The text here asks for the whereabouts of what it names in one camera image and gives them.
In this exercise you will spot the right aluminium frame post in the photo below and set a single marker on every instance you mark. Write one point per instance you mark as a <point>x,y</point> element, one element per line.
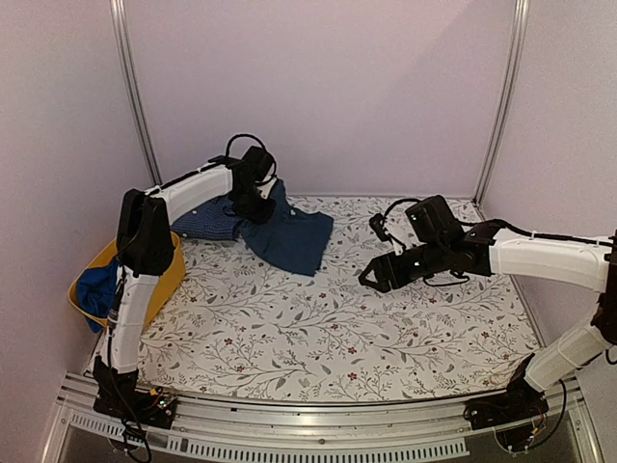
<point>513,62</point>

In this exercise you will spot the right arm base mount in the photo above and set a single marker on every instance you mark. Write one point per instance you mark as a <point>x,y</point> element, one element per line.
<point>519,402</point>

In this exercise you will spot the floral tablecloth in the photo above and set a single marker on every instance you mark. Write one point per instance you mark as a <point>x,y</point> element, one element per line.
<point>241,327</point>

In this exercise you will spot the aluminium frame post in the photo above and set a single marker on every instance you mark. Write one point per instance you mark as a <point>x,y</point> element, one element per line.
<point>131,83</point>
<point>513,62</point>

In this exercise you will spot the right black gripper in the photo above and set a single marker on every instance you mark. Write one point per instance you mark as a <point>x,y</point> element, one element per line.
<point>381,264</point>

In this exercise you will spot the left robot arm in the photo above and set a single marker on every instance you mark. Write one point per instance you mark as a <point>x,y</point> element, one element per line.
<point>145,249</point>

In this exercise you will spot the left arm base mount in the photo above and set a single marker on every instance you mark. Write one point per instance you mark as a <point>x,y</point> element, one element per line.
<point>135,402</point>

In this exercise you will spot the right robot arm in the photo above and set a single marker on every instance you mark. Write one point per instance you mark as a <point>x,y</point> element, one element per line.
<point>495,247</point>

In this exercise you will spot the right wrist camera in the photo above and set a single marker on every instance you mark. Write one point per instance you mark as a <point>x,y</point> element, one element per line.
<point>388,232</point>

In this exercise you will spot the royal blue garment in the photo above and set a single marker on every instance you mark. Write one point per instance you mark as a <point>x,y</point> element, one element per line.
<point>95,293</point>

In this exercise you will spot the teal blue t-shirt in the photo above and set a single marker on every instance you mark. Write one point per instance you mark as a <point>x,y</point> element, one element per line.
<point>291,240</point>

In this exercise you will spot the left aluminium frame post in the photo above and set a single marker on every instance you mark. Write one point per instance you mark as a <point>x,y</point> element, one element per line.
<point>131,83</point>

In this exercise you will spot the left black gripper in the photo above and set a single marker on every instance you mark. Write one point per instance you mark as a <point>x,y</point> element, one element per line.
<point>261,216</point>

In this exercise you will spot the front aluminium rail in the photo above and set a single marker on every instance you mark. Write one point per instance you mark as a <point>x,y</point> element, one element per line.
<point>210,428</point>

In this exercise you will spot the folded blue checkered shirt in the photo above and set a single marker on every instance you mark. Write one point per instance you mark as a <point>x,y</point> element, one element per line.
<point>212,220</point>

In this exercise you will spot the yellow laundry basket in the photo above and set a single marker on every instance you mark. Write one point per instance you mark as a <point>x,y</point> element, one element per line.
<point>164,290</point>

